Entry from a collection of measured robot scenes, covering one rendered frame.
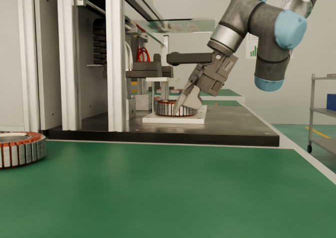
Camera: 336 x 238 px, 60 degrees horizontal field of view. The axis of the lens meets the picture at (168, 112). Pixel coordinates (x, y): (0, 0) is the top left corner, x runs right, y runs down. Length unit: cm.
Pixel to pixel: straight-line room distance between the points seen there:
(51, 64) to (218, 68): 39
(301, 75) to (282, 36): 564
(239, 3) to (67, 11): 39
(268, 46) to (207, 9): 554
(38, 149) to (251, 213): 32
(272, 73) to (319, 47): 568
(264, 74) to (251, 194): 48
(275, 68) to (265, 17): 13
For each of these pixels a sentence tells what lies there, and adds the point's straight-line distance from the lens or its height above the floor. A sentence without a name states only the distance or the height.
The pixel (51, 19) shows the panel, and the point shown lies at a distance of 70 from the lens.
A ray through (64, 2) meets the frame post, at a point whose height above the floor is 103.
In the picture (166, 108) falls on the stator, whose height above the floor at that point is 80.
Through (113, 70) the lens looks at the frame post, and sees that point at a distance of 60.
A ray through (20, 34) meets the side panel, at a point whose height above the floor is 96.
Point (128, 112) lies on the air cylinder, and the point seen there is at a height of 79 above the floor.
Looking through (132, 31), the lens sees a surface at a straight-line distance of 98.
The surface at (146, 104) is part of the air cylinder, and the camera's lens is 100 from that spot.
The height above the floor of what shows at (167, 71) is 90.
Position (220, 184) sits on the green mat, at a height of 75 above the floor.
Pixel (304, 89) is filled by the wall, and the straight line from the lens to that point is 635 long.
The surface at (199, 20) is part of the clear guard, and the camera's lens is 97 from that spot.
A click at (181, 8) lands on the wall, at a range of 629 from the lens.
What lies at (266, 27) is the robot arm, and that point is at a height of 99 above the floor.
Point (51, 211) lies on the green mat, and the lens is 31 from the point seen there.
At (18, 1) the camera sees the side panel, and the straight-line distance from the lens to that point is 68.
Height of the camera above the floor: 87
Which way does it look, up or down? 6 degrees down
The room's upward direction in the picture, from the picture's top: straight up
